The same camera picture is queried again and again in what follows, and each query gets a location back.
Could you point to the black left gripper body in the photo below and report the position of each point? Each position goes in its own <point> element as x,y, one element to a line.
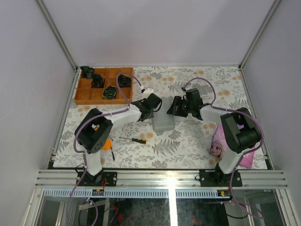
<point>151,115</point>

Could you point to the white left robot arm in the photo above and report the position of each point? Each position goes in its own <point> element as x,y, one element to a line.
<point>94,130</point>

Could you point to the aluminium front rail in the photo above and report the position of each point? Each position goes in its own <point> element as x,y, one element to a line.
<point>130,178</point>

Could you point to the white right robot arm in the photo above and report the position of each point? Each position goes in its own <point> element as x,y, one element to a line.
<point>242,132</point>

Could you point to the black tape roll top-left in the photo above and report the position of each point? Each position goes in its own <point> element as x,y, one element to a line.
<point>87,72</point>

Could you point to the purple princess print bag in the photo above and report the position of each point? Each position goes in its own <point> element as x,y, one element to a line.
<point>219,147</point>

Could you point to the black blue tape roll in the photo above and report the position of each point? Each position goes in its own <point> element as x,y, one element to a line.
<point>110,93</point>

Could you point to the orange tape measure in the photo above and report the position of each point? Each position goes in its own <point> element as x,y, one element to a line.
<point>107,145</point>

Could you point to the orange wooden compartment tray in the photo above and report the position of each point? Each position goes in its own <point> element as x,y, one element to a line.
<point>104,86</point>

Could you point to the grey plastic tool case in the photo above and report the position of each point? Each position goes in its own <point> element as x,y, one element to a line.
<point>162,121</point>

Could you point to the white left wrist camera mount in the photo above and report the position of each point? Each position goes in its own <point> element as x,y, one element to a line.
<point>146,92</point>

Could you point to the black tape roll right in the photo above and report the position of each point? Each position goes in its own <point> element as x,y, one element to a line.
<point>124,81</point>

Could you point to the small black yellow screwdriver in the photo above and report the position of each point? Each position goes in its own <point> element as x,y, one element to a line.
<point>137,140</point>

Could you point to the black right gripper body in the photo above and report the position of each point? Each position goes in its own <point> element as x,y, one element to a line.
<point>186,107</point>

